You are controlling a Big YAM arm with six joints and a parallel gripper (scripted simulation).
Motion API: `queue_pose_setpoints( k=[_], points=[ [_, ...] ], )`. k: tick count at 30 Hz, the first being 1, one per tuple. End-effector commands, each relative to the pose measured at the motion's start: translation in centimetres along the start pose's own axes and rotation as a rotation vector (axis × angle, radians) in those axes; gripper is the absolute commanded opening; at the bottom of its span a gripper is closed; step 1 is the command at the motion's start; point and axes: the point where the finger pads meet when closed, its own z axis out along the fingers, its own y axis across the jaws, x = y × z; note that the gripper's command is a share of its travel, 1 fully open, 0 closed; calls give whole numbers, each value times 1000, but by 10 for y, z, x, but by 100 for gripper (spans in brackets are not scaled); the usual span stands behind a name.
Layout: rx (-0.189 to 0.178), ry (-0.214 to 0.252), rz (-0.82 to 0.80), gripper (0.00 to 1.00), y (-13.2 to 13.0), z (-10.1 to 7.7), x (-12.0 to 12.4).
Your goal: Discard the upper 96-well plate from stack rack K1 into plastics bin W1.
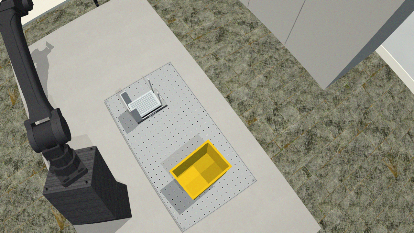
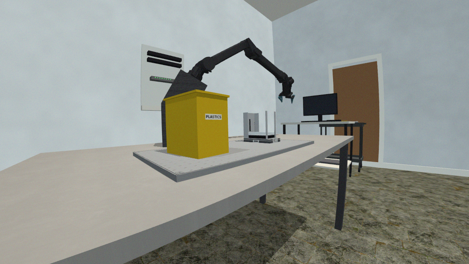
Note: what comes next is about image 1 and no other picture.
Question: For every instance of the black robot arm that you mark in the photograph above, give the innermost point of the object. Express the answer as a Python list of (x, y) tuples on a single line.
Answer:
[(49, 137)]

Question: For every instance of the yellow plastics bin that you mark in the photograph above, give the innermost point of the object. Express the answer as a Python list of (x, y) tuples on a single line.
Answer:
[(199, 170)]

